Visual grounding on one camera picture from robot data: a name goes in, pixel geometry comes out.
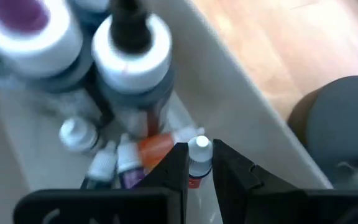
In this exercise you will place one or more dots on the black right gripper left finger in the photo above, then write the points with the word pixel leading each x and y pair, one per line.
pixel 174 174

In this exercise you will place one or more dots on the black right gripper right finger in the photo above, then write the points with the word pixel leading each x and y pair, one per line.
pixel 235 180

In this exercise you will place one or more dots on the small orange dropper bottle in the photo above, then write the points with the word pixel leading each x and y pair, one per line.
pixel 154 149

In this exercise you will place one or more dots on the small red-label dropper bottle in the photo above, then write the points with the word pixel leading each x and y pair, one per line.
pixel 200 149

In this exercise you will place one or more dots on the small purple dropper bottle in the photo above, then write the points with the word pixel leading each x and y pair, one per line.
pixel 129 161

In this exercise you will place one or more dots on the small dark green dropper bottle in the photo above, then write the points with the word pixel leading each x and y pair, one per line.
pixel 102 165

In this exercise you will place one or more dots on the small white-capped dropper bottle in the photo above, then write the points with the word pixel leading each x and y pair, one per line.
pixel 78 133

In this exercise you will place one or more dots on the large black-tip food coloring bottle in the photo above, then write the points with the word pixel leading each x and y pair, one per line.
pixel 132 68

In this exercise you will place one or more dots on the large purple-tip food coloring bottle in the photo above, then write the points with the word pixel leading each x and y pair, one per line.
pixel 33 53

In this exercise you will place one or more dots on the grey plastic bin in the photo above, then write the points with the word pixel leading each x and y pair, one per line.
pixel 228 102

